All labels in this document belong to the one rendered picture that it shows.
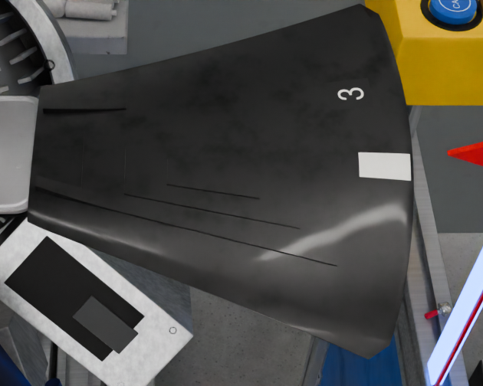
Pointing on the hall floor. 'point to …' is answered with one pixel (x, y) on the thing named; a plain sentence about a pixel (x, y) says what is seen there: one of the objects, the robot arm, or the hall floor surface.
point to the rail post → (313, 361)
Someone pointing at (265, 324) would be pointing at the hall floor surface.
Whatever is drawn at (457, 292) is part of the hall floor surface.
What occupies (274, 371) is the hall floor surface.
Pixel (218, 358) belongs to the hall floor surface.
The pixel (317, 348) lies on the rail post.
